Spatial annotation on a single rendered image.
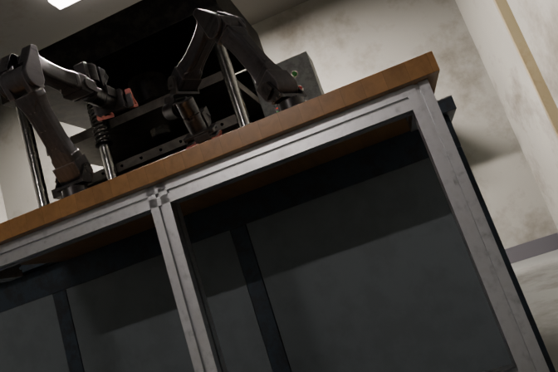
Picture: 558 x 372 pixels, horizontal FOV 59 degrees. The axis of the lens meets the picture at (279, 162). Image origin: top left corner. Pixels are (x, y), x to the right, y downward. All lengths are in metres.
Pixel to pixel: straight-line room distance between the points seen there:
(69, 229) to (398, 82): 0.75
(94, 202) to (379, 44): 3.82
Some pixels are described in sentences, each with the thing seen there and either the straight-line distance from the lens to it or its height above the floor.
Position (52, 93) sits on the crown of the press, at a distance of 3.00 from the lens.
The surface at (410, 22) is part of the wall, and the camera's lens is 4.71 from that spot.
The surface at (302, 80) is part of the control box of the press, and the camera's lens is 2.42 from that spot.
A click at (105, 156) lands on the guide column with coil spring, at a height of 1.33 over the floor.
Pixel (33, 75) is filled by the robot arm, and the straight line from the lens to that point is 1.35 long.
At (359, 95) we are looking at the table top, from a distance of 0.93.
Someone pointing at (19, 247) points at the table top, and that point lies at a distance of 1.23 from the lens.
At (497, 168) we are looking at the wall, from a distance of 4.44.
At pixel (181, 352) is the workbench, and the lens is 1.57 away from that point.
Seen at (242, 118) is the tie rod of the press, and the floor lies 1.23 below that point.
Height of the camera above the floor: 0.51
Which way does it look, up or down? 12 degrees up
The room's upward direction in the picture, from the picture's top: 19 degrees counter-clockwise
